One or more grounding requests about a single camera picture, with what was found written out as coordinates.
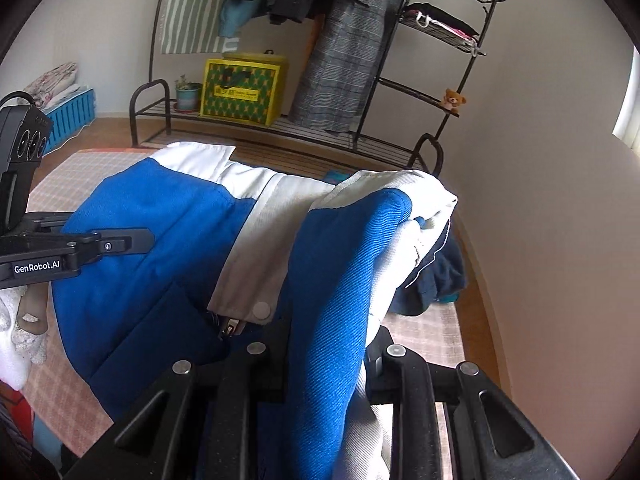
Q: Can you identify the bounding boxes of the blue slatted plastic frame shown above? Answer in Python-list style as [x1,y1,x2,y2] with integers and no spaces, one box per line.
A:
[42,87,96,153]

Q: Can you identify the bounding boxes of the black metal clothes rack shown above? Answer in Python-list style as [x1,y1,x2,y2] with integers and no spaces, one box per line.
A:
[129,0,513,176]

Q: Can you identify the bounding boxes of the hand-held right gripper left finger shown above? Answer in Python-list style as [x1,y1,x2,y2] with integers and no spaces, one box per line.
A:
[62,317,293,480]

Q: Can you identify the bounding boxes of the yellow green patterned box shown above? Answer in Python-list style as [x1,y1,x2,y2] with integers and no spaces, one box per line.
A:
[200,51,290,127]

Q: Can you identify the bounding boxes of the pink plaid blanket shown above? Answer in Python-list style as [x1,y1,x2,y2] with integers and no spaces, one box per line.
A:
[22,147,468,461]

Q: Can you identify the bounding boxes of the small potted plant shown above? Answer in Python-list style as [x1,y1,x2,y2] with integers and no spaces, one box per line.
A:
[174,74,203,112]

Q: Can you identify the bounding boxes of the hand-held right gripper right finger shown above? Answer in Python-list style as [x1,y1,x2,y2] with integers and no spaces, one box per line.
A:
[362,327,583,480]

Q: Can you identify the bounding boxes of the white and blue jacket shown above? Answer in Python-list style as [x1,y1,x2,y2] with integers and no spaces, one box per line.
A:
[50,141,460,480]

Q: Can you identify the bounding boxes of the green striped white cloth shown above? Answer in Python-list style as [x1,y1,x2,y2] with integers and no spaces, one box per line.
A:
[160,0,241,56]

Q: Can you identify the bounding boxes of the grey plaid coat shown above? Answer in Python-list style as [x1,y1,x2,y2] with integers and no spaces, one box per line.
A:
[287,0,416,133]

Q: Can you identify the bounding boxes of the floral bundled bedding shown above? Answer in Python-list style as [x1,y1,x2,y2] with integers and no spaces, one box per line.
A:
[22,62,80,108]

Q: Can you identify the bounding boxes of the window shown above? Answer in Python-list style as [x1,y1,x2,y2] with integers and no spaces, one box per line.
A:
[612,45,640,156]

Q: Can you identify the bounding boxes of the folded dark clothes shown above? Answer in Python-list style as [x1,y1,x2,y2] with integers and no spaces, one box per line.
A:
[402,2,481,43]

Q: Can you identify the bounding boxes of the dark blue folded garment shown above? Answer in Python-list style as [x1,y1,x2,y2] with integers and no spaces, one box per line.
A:
[385,232,468,317]

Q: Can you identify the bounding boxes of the brown teddy bear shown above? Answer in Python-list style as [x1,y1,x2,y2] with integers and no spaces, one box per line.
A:
[439,88,468,113]

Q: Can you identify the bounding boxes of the light blue mat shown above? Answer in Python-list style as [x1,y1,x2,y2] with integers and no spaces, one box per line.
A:
[31,407,68,466]

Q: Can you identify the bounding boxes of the person's left hand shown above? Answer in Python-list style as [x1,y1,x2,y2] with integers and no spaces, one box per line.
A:
[0,285,51,391]

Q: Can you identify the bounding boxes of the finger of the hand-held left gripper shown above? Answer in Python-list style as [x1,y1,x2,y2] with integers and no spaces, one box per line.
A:
[80,227,153,262]

